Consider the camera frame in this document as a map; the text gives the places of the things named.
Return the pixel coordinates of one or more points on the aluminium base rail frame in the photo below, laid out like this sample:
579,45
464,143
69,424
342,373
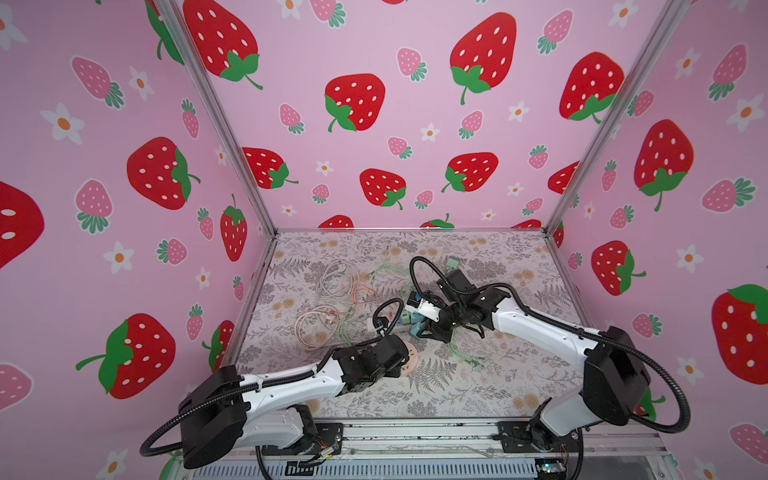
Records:
449,448

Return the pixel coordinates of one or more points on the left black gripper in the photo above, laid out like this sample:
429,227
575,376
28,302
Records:
397,370

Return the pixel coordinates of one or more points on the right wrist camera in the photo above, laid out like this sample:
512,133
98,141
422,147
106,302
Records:
421,306

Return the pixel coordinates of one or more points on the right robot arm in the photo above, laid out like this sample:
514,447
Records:
615,375

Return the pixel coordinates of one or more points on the round pink power socket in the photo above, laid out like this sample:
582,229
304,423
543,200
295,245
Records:
411,364

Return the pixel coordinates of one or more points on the teal plug adapter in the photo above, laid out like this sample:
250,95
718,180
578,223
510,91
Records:
416,329

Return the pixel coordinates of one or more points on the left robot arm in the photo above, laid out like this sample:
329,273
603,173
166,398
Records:
230,411

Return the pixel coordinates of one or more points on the green plug adapter front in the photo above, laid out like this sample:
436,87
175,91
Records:
452,264

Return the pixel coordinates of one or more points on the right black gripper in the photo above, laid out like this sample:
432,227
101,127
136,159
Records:
433,331

